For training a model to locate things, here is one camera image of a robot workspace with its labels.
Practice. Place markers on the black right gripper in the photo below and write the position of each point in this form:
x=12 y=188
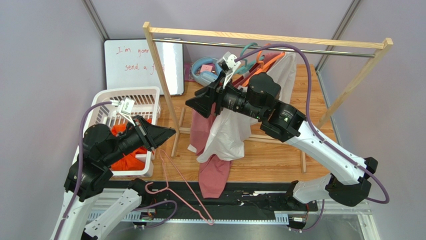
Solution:
x=216 y=97

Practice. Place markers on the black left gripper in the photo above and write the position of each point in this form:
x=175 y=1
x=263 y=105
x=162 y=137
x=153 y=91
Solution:
x=153 y=135

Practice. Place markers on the pink wire hanger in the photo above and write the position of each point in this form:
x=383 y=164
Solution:
x=175 y=187

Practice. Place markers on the pink t shirt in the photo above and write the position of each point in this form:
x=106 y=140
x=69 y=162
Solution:
x=213 y=176

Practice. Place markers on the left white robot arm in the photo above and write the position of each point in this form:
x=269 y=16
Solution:
x=89 y=175

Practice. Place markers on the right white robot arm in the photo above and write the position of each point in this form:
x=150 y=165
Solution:
x=348 y=180

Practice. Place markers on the white t shirt red print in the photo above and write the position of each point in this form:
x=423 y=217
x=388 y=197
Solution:
x=224 y=137

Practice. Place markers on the orange plastic hanger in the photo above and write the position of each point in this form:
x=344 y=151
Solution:
x=263 y=66

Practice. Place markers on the light blue headphones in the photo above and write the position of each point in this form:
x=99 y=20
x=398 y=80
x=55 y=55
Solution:
x=205 y=70

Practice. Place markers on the white plastic laundry basket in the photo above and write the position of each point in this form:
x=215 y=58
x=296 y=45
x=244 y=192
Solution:
x=147 y=105

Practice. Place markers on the white whiteboard red writing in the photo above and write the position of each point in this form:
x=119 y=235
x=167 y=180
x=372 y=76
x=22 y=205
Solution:
x=129 y=63

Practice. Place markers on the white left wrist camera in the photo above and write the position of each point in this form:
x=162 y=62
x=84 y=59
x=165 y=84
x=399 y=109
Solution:
x=124 y=108

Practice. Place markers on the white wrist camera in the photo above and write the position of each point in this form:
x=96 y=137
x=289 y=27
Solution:
x=124 y=108
x=229 y=64

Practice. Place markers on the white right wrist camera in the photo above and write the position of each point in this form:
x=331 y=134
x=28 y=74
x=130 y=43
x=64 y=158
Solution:
x=229 y=64

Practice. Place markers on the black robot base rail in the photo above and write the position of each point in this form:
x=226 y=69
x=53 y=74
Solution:
x=240 y=203

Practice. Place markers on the wooden clothes rack frame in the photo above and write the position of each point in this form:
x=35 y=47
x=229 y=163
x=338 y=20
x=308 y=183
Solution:
x=262 y=149

